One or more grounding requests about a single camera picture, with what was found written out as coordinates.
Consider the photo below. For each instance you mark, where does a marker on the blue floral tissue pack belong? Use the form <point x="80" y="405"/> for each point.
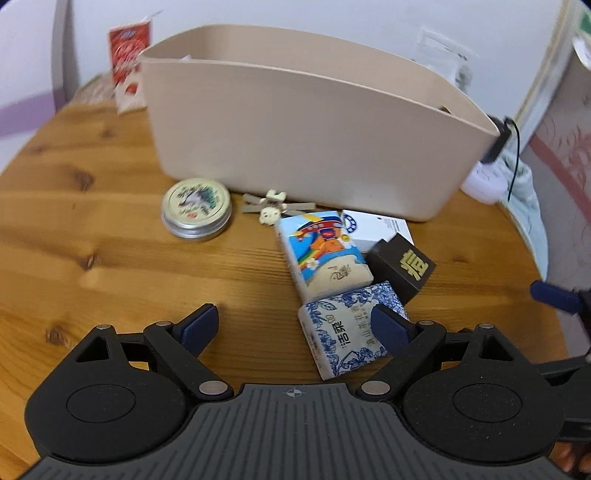
<point x="337" y="334"/>

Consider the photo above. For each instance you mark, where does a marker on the beige plastic storage bin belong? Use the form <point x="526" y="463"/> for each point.
<point x="295" y="138"/>

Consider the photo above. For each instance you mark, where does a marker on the black box with gold print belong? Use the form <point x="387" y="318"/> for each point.
<point x="406" y="267"/>

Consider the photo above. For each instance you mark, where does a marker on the wooden bear clip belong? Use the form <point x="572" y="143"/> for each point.
<point x="273" y="206"/>

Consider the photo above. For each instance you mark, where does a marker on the white card box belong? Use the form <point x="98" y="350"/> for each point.
<point x="369" y="228"/>

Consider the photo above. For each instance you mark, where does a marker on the colourful cartoon tissue pack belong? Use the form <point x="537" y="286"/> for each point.
<point x="323" y="256"/>

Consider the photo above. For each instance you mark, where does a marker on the red and white carton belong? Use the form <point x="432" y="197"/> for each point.
<point x="127" y="64"/>

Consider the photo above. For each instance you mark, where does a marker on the woven straw mat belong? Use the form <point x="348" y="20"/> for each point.
<point x="94" y="90"/>

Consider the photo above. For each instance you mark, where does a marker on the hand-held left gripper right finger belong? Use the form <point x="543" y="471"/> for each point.
<point x="387" y="328"/>

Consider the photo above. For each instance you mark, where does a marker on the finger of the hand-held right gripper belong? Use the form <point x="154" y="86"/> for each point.
<point x="551" y="293"/>

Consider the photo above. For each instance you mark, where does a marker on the white charging device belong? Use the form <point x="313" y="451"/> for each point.
<point x="482" y="182"/>

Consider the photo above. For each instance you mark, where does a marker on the green patterned white cloth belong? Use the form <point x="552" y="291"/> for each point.
<point x="526" y="207"/>

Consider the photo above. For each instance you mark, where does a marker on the clear plastic bag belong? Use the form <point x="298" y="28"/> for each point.
<point x="445" y="53"/>

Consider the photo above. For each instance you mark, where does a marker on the pink floral fabric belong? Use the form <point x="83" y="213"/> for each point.
<point x="565" y="152"/>

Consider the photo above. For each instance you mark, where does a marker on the grey pole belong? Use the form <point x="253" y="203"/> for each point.
<point x="64" y="50"/>

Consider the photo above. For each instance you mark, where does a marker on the round metal tin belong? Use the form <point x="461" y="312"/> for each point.
<point x="196" y="205"/>

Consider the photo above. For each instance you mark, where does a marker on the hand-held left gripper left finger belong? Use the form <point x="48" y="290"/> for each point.
<point x="201" y="328"/>

